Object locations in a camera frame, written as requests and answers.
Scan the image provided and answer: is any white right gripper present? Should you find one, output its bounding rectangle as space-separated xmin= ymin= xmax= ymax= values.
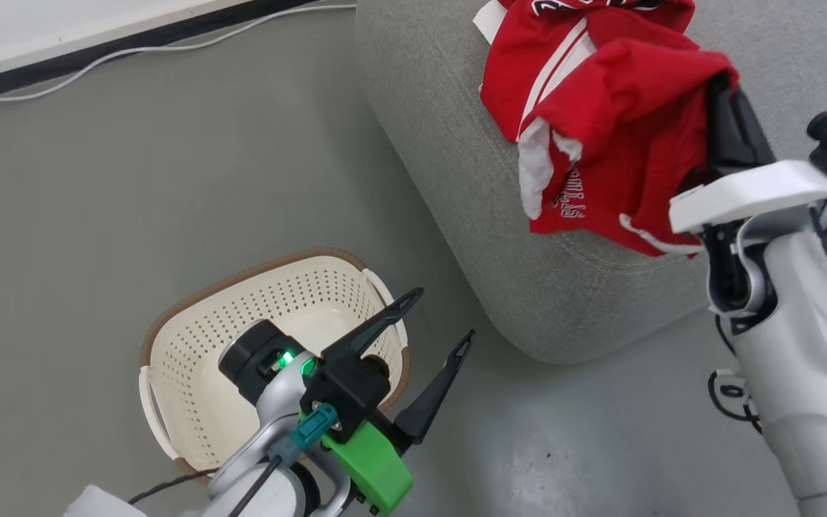
xmin=668 ymin=72 xmax=827 ymax=235

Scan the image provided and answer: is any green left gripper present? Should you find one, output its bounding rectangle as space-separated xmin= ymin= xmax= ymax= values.
xmin=320 ymin=287 xmax=477 ymax=517

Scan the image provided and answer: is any red garment with white trim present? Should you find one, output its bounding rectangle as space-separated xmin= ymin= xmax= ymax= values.
xmin=518 ymin=37 xmax=742 ymax=258

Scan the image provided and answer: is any cream perforated laundry basket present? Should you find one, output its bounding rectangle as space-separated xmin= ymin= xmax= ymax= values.
xmin=139 ymin=248 xmax=412 ymax=479

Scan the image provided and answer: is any grey fabric sofa cushion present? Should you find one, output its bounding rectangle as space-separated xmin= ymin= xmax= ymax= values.
xmin=355 ymin=0 xmax=827 ymax=365

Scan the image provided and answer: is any white skirting board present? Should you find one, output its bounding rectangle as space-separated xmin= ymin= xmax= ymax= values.
xmin=0 ymin=0 xmax=253 ymax=87

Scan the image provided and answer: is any teal left camera connector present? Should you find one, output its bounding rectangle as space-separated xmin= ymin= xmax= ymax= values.
xmin=270 ymin=403 xmax=340 ymax=464

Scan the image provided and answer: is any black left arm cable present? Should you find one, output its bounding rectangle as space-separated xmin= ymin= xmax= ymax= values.
xmin=127 ymin=454 xmax=286 ymax=517

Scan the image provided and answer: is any black looped cable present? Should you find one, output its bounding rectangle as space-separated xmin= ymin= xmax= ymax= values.
xmin=707 ymin=369 xmax=764 ymax=434

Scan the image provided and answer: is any white floor cable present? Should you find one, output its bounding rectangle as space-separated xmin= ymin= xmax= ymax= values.
xmin=0 ymin=4 xmax=358 ymax=106

